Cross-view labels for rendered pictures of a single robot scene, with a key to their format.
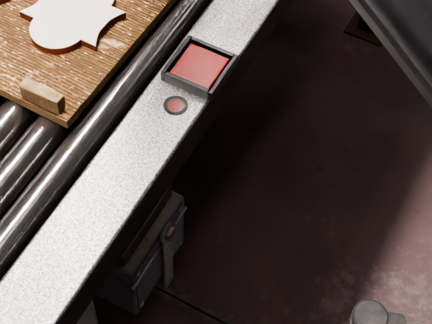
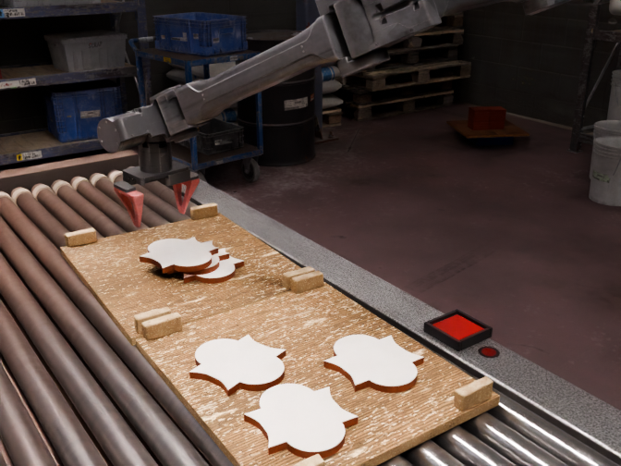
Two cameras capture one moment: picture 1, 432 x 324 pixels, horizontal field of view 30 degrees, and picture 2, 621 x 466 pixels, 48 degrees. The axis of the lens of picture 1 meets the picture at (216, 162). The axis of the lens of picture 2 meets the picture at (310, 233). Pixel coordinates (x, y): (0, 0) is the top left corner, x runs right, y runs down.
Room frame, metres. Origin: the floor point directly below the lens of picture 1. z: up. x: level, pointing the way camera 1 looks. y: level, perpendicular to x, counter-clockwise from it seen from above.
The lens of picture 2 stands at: (0.43, 0.98, 1.49)
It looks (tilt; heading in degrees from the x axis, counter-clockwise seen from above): 23 degrees down; 299
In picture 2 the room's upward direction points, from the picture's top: straight up
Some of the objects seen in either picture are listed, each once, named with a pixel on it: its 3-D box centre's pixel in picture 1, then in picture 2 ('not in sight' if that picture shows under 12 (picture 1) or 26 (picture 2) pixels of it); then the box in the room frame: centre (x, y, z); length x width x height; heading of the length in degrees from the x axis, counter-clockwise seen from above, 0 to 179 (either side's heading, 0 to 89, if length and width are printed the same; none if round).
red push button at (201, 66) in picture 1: (199, 68); (457, 330); (0.70, 0.03, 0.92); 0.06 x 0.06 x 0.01; 65
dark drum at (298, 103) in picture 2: not in sight; (275, 96); (3.16, -3.35, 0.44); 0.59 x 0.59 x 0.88
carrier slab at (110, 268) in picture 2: not in sight; (183, 266); (1.23, 0.06, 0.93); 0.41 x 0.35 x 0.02; 152
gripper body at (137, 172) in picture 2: not in sight; (155, 158); (1.26, 0.07, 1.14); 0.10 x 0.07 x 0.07; 74
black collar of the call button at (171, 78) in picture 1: (199, 67); (457, 329); (0.70, 0.03, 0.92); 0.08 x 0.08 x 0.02; 65
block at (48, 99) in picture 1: (42, 96); (474, 393); (0.62, 0.22, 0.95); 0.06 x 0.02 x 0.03; 63
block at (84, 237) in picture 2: not in sight; (80, 238); (1.46, 0.09, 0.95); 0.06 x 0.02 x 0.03; 62
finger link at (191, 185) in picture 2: not in sight; (174, 191); (1.25, 0.04, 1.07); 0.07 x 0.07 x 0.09; 74
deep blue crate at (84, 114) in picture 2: not in sight; (83, 109); (4.50, -2.75, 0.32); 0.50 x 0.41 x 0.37; 60
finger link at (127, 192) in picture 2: not in sight; (141, 201); (1.27, 0.11, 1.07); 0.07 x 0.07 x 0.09; 74
